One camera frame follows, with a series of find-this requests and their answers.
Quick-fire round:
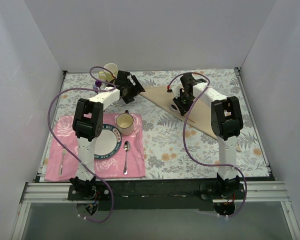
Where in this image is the beige cloth napkin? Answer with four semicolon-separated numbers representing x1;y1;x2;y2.
140;85;217;139

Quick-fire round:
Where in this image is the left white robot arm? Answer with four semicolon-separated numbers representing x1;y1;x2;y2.
70;70;145;200

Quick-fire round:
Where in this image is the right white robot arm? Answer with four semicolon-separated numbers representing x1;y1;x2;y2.
167;72;244;199

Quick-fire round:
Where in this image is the cream mug dark rim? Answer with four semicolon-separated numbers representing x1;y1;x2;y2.
115;110;134;136

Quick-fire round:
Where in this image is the yellow mug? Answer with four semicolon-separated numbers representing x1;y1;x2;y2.
98;63;118;82

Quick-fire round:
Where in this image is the purple plastic spoon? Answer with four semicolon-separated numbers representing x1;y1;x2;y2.
95;80;102;88

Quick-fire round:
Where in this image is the silver metal spoon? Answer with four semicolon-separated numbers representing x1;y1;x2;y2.
123;140;131;175

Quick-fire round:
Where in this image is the floral tablecloth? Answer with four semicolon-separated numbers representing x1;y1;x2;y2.
38;69;271;182

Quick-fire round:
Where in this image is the white plate teal rim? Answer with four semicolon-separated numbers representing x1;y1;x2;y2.
94;124;122;160

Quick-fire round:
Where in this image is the silver metal fork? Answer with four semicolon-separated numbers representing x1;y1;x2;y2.
58;147;67;177

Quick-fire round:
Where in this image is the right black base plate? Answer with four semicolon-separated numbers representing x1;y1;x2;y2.
199;181;245;200

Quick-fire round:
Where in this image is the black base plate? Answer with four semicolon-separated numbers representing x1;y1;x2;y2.
199;181;245;200
67;184;112;201

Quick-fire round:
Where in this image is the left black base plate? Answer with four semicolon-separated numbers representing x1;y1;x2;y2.
67;184;112;201

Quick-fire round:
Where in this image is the aluminium frame rail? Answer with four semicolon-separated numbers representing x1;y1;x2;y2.
20;180;290;203

